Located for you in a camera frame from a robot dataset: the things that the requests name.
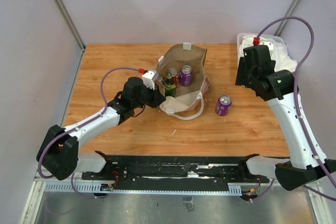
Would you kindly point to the aluminium frame post left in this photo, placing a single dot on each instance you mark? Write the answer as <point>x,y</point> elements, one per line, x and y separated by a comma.
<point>70,24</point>

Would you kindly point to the green glass bottle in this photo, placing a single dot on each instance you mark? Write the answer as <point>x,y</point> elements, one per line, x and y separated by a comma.
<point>170,87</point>

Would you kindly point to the purple Fanta can front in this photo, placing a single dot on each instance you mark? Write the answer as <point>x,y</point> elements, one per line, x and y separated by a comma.
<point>186,75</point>

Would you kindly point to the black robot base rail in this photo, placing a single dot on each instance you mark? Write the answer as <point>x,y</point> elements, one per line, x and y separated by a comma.
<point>174,174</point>

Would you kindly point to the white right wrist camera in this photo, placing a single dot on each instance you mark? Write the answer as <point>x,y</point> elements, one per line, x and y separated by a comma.
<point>264,41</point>

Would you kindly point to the purple fanta can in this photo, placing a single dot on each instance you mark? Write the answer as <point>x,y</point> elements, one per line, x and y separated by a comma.
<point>223,105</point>
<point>186,75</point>

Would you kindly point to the burlap canvas tote bag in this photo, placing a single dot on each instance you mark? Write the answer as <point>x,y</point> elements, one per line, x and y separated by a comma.
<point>188,103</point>

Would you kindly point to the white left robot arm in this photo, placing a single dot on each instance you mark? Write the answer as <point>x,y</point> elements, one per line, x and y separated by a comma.
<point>59,152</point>

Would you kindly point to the white plastic basket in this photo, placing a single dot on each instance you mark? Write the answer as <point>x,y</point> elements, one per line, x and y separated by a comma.
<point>260,57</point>

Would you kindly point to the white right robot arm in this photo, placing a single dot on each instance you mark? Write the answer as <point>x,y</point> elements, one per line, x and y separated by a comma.
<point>307,161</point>

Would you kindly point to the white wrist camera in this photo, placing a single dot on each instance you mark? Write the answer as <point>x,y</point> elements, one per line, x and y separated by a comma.
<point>264,41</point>
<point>149,78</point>

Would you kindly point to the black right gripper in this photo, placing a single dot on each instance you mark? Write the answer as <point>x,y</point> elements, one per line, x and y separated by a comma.
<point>241,78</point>

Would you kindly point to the red cola can left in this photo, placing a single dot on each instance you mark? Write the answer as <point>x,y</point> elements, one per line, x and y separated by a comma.
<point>175,75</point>

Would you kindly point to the aluminium frame post right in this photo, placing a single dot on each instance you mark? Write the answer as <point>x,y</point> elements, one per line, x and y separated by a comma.
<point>295,1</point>

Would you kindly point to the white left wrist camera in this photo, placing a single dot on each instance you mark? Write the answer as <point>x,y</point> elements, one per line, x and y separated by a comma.
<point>149,78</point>

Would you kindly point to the white crumpled cloth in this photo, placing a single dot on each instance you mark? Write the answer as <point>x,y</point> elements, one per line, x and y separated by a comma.
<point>279,54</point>

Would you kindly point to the aluminium frame post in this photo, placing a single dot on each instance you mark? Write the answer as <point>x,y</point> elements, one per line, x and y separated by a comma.
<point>70,24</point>
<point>295,1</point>

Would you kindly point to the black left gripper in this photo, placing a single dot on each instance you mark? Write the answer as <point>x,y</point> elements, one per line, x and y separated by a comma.
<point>157,98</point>

